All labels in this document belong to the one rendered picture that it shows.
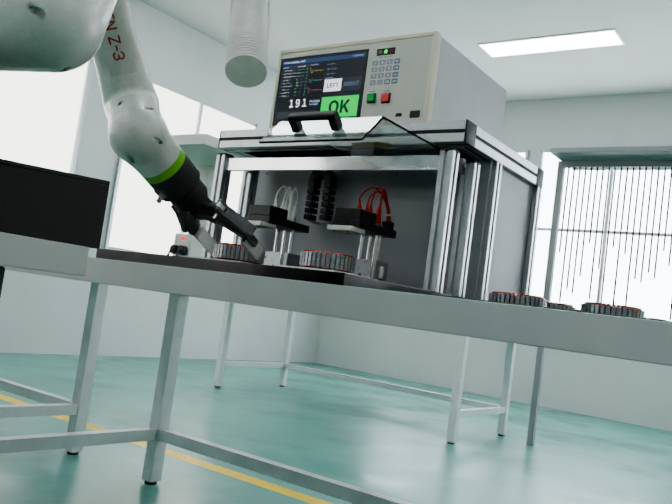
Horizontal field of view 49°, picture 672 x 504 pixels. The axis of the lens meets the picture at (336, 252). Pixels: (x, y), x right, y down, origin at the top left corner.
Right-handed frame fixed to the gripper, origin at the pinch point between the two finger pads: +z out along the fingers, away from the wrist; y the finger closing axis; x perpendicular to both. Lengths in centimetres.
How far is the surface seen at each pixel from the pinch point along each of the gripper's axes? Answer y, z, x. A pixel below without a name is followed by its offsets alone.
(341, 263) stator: 29.4, -0.3, -1.3
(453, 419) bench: -83, 288, 90
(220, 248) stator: -0.2, -3.5, -2.4
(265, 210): 1.8, 0.2, 11.5
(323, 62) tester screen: 5.6, -11.1, 47.7
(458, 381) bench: -83, 277, 110
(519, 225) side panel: 45, 33, 37
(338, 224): 22.5, 1.3, 9.5
